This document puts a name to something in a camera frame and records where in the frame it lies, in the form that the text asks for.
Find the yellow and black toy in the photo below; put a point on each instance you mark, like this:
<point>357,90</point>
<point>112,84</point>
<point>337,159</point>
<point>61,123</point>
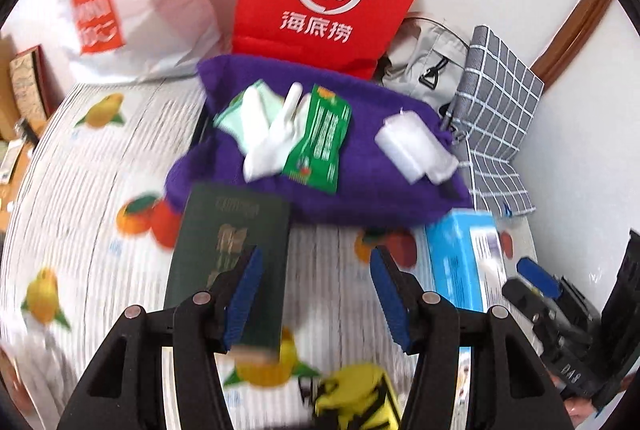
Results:
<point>357,397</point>

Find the white glove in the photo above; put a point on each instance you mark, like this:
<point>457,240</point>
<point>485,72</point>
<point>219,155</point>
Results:
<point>272,145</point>

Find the blue tissue pack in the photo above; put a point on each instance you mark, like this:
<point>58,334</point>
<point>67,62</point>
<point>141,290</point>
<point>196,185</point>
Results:
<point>460,255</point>

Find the purple cloth bag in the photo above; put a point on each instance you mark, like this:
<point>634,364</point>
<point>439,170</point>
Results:
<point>320,195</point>

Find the fruit print tablecloth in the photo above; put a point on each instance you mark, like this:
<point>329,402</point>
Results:
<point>100,235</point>

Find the dark green sachet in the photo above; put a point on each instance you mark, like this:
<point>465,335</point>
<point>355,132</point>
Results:
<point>317,135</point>

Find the wooden nightstand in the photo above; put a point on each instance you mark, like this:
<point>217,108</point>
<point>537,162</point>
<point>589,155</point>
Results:
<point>12,170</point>

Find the light green wipes packet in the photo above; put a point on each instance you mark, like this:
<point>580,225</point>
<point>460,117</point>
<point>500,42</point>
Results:
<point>240,115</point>

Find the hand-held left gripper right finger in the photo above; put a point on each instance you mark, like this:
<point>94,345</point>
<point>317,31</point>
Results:
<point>390,300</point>

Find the grey backpack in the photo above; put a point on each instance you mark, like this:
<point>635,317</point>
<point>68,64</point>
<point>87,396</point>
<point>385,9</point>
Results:
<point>425,60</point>

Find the person's right hand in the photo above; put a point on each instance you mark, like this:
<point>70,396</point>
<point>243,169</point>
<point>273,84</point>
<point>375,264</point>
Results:
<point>581,411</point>

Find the grey checked fabric bag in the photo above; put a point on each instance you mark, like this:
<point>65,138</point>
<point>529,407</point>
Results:
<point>495,110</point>

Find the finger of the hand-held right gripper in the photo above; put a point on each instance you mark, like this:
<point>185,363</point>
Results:
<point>537,277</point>
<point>525,300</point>

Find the brown wooden door frame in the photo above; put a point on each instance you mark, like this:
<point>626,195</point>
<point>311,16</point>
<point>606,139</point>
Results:
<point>575,35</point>

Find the decorated hardcover book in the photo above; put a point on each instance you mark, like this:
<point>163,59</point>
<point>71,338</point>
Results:
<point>27,85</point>

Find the dark green tin box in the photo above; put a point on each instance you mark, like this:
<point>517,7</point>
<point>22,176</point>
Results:
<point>230,250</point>

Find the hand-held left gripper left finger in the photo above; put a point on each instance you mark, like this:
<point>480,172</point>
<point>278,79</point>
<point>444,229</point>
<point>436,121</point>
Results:
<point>245,295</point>

